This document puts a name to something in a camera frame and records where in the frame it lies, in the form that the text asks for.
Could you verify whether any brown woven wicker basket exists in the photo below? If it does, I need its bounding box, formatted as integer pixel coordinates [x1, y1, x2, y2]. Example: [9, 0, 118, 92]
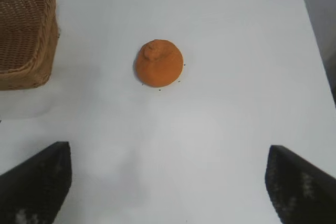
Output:
[0, 0, 59, 91]

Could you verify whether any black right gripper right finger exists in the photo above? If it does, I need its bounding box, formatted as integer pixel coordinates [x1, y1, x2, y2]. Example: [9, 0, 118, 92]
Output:
[264, 144, 336, 224]

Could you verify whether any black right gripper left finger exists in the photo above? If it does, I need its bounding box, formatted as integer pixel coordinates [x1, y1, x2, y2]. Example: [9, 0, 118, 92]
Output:
[0, 141, 72, 224]

